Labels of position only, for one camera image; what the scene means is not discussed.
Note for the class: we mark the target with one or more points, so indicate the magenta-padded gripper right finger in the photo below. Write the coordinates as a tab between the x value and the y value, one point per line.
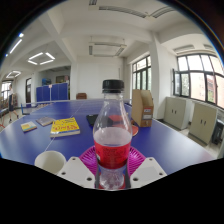
148	171

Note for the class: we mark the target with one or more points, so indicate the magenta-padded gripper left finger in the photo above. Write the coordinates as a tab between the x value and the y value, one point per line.
71	170

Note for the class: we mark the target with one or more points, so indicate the clear red-labelled drink bottle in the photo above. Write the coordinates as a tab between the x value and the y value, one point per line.
112	151

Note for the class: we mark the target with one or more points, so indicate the white cup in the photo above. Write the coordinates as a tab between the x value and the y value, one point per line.
50	161

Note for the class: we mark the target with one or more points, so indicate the red table tennis paddle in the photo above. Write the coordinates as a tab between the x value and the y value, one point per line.
135	130

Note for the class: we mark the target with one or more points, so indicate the black paddle case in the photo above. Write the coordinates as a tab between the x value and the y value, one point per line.
91	120

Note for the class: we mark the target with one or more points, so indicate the grey booklet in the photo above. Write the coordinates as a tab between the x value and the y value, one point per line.
45	121

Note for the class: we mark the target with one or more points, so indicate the small yellow and blue book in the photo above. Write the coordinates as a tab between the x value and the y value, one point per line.
28	126

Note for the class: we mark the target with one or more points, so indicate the brown cardboard file box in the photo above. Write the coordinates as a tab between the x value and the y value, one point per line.
141	108

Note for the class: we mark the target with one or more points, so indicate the beige cabinet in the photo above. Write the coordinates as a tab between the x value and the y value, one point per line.
175	113
202	123

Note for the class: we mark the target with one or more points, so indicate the brown armchair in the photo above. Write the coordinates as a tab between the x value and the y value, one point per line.
81	96

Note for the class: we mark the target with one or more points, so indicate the table tennis net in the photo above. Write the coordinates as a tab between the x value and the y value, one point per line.
30	107

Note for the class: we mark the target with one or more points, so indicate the blue folded partition boards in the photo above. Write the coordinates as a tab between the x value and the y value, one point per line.
51	92

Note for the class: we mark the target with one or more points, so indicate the black bin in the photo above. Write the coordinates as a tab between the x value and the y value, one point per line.
218	131

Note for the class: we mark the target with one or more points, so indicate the dark door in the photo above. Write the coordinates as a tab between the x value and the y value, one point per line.
28	90

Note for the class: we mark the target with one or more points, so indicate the person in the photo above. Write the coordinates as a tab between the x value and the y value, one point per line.
12	100

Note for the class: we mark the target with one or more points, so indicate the tall black-framed window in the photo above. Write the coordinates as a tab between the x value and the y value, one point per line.
141	78

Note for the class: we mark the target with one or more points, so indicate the wide black-framed window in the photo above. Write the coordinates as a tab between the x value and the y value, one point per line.
198	80

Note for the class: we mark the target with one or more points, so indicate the group of ceiling lights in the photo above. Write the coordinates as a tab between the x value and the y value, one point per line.
41	57

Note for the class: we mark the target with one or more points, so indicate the ceiling air conditioner unit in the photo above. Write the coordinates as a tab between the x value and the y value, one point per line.
106	50

